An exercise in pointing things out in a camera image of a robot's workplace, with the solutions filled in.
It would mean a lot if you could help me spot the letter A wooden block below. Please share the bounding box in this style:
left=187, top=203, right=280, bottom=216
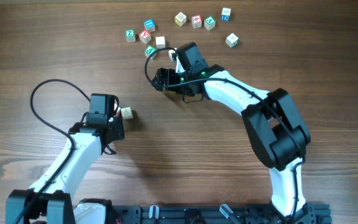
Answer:
left=121, top=107, right=133, bottom=119

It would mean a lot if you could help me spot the white block blue side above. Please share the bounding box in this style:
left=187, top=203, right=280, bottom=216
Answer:
left=168, top=48, right=177, bottom=63

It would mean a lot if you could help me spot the animal picture red block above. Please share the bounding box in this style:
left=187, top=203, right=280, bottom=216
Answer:
left=114, top=109, right=121, bottom=118

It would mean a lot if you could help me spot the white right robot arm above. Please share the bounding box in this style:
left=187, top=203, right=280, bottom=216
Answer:
left=149, top=65, right=311, bottom=223

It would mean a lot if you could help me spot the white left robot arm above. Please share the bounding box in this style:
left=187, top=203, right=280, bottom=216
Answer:
left=5, top=118, right=124, bottom=223

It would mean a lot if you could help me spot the green E letter block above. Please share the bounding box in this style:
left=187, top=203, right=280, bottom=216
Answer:
left=144, top=45, right=157, bottom=60

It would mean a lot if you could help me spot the plain top wooden block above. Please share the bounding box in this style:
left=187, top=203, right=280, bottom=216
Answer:
left=155, top=36, right=166, bottom=49

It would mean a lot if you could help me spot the red V letter block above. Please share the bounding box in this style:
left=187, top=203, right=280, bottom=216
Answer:
left=139, top=29, right=152, bottom=44

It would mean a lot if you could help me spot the blue top wooden block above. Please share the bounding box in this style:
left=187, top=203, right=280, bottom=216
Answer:
left=144, top=19, right=156, bottom=33

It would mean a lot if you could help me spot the green Z letter block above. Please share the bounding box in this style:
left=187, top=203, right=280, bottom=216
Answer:
left=125, top=29, right=136, bottom=42

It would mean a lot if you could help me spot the yellow sided wooden block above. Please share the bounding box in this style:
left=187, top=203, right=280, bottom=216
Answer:
left=175, top=12, right=187, bottom=27

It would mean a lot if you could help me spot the red 6 number block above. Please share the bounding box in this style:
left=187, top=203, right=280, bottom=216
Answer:
left=191, top=15, right=203, bottom=29

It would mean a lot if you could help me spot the green N letter block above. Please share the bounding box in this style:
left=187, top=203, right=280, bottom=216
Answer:
left=204, top=16, right=216, bottom=30

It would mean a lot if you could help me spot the white block green side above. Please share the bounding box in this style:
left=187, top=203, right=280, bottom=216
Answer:
left=226, top=33, right=239, bottom=48

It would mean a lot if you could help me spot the blue sided far block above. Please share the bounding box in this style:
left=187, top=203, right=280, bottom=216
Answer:
left=221, top=7, right=231, bottom=21

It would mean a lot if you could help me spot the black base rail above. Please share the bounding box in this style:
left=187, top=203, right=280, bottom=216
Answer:
left=112, top=203, right=333, bottom=224

